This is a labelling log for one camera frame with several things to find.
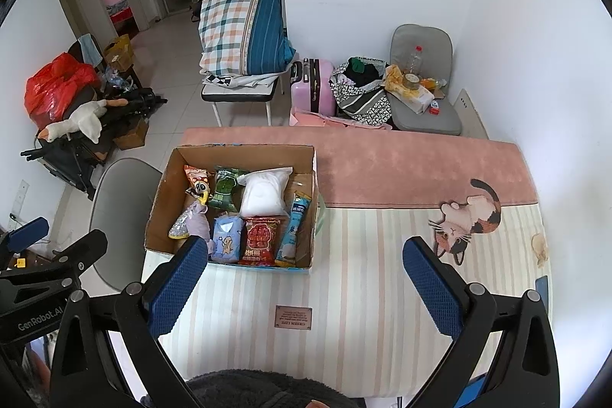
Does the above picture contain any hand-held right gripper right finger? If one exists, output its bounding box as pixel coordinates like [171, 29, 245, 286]
[402, 237, 560, 408]

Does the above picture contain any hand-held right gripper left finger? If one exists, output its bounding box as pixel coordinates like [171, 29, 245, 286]
[49, 236, 210, 408]

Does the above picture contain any patterned bag with clothes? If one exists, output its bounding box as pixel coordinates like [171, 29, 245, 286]
[330, 57, 396, 130]

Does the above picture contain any white powder bag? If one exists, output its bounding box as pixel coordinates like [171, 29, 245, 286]
[237, 167, 293, 218]

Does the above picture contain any dark phone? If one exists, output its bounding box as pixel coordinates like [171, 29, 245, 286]
[535, 275, 550, 309]

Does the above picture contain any green snack packet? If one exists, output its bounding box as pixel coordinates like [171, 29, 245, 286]
[209, 167, 249, 213]

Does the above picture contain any blue stool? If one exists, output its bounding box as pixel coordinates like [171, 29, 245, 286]
[453, 376, 489, 408]

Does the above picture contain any lavender small pouch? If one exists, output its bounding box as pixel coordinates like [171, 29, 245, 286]
[184, 203, 214, 254]

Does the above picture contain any yellow cardboard box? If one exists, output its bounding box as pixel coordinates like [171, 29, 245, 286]
[104, 34, 135, 73]

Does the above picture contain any pink bag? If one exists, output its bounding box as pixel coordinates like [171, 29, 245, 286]
[291, 108, 394, 131]

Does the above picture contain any small brown cardboard box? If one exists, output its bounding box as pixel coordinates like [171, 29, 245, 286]
[112, 120, 150, 151]

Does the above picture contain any white wrapped packet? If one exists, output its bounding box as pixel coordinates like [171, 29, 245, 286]
[394, 85, 437, 115]

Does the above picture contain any red snack packet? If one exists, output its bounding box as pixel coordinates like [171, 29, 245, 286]
[238, 217, 284, 267]

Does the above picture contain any long blue snack packet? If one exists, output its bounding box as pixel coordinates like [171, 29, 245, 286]
[274, 191, 314, 268]

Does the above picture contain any light blue cloth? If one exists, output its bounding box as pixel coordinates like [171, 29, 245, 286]
[78, 34, 105, 65]

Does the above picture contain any white board against wall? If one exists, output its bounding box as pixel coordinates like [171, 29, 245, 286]
[454, 88, 490, 140]

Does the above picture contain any white plastic chair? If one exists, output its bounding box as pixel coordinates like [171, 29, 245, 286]
[89, 158, 164, 295]

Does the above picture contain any clear bottle with red cap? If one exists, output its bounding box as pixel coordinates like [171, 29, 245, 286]
[409, 46, 426, 77]

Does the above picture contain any grey cushioned chair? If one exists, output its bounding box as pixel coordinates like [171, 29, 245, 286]
[386, 24, 464, 137]

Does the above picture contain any plaid and blue quilt bundle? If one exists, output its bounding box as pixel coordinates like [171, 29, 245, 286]
[198, 0, 297, 77]

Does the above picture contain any red plastic bag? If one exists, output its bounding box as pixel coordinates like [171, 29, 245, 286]
[24, 53, 101, 130]

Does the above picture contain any pink suitcase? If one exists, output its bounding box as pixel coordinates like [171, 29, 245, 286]
[290, 58, 337, 118]

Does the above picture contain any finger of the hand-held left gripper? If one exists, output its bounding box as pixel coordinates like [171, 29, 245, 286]
[0, 217, 50, 269]
[0, 229, 109, 289]

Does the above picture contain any person's dark fuzzy clothing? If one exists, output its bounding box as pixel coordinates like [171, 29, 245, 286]
[184, 368, 365, 408]

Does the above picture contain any black tripod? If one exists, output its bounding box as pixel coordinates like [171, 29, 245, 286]
[20, 87, 168, 201]

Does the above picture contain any yellow plastic bag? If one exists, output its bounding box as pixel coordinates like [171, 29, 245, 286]
[384, 65, 407, 93]

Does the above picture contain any light blue tissue packet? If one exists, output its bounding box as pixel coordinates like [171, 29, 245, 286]
[210, 215, 247, 265]

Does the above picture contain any person's left forearm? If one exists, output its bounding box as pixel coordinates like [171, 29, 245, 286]
[24, 348, 51, 408]

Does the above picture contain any white goose plush toy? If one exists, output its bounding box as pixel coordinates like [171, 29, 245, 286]
[37, 98, 130, 145]

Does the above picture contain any panda print snack packet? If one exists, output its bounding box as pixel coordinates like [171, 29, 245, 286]
[184, 164, 212, 204]

